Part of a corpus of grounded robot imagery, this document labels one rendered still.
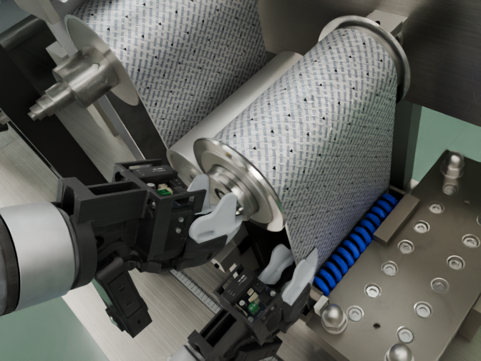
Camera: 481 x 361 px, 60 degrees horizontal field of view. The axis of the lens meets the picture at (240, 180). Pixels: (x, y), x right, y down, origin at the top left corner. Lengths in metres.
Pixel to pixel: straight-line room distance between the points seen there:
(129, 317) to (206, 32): 0.40
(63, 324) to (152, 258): 1.77
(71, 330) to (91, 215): 1.77
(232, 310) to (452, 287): 0.32
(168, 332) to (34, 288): 0.54
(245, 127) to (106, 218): 0.20
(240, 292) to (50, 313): 1.73
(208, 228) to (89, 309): 0.55
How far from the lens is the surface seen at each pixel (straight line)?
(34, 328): 2.21
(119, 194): 0.34
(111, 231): 0.36
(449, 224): 0.72
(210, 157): 0.48
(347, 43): 0.56
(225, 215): 0.43
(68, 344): 2.07
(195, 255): 0.39
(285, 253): 0.59
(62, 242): 0.32
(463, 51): 0.64
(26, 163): 1.33
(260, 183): 0.43
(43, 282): 0.32
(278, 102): 0.49
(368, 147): 0.60
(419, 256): 0.69
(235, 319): 0.54
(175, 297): 0.86
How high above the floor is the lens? 1.63
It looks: 49 degrees down
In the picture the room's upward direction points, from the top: 20 degrees counter-clockwise
